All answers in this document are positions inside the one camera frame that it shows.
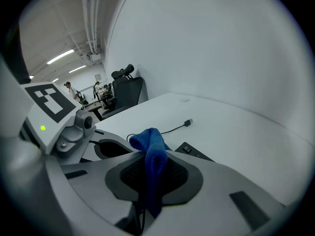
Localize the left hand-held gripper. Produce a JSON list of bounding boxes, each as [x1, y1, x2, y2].
[[19, 82, 135, 163]]

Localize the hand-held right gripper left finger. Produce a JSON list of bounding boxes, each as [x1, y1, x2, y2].
[[59, 151, 147, 227]]

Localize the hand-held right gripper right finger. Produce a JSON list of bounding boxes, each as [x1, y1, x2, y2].
[[147, 153, 287, 236]]

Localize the black keyboard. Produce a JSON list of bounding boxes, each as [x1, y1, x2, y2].
[[174, 141, 215, 162]]

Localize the blue cloth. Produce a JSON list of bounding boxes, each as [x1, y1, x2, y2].
[[128, 127, 173, 218]]

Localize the dark office desk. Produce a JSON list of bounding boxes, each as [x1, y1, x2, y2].
[[82, 102, 104, 121]]

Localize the black office chair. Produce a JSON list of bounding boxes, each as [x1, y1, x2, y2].
[[101, 64, 150, 120]]

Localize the long ceiling light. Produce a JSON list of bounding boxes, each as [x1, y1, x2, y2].
[[46, 49, 74, 65], [68, 64, 87, 73]]

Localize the white ceiling unit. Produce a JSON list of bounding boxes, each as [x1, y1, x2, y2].
[[86, 52, 102, 65]]

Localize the white ceiling pipes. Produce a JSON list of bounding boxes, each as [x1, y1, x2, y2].
[[82, 0, 103, 56]]

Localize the black keyboard cable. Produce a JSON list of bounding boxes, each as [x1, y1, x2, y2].
[[126, 118, 194, 142]]

